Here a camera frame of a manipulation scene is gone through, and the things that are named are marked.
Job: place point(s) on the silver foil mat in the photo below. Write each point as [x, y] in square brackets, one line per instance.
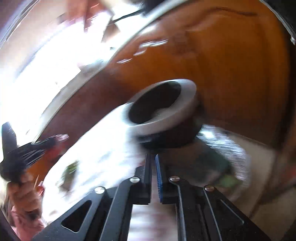
[219, 140]

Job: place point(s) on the wooden lower cabinets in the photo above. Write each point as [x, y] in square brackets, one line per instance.
[231, 69]

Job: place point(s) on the green wrapper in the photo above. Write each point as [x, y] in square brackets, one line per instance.
[71, 167]

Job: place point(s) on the person's left forearm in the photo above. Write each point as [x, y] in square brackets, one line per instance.
[25, 229]

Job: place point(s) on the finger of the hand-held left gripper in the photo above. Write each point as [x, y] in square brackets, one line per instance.
[34, 158]
[46, 142]

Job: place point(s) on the white kitchen countertop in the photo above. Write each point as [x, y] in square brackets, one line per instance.
[138, 30]

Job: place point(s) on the person's left hand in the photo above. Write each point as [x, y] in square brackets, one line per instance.
[23, 197]

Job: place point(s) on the kitchen window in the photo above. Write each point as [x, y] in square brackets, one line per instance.
[34, 81]

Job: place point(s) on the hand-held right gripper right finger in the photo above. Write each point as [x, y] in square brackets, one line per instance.
[159, 178]

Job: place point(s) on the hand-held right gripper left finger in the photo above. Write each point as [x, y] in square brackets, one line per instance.
[148, 171]

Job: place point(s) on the black bin with white rim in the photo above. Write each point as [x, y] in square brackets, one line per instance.
[185, 92]

